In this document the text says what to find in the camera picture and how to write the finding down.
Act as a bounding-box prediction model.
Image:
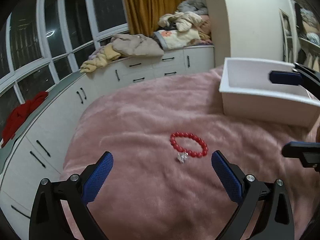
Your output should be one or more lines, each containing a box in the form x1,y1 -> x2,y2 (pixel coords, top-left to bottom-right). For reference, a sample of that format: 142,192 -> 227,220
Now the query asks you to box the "white storage box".
219,57 -> 319,129

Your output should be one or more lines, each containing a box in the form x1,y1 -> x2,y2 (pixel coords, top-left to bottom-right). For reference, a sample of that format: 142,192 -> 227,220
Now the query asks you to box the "red bead bracelet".
170,131 -> 209,158

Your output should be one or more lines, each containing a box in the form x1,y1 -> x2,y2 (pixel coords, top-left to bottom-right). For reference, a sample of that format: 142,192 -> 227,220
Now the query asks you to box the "silver crystal ring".
177,151 -> 190,164

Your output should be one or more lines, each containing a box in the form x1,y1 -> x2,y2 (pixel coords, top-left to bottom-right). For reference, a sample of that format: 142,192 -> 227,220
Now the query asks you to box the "open wardrobe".
280,0 -> 319,72

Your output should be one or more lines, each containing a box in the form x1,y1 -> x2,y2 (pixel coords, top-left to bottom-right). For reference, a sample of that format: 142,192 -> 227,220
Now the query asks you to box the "white window cabinet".
1,46 -> 215,239

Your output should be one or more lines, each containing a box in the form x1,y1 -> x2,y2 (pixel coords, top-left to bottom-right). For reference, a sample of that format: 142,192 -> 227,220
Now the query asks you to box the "red garment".
1,91 -> 49,148

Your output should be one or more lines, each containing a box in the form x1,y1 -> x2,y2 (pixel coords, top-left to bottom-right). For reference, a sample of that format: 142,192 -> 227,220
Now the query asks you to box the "grey quilt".
177,0 -> 208,15

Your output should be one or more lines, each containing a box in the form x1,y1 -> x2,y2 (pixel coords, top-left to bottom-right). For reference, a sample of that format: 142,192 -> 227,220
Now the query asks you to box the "cream crumpled garment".
158,11 -> 203,32

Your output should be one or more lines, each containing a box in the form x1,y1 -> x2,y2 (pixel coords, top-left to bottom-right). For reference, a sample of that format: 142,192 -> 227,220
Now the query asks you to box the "floral cream blanket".
152,28 -> 213,51

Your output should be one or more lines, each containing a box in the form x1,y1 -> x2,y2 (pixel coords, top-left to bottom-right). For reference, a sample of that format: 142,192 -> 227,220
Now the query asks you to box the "pink fluffy bed blanket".
61,68 -> 319,239

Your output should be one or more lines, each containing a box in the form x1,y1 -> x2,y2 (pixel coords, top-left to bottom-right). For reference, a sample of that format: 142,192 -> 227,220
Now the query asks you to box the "beige jacket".
111,34 -> 164,57

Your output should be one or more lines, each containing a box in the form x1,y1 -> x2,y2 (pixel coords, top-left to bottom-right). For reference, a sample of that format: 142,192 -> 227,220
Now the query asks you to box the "yellow cloth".
80,43 -> 121,73

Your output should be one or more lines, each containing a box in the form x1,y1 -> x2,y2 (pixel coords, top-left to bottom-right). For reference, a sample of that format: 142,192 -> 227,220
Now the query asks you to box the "white framed window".
1,0 -> 129,126

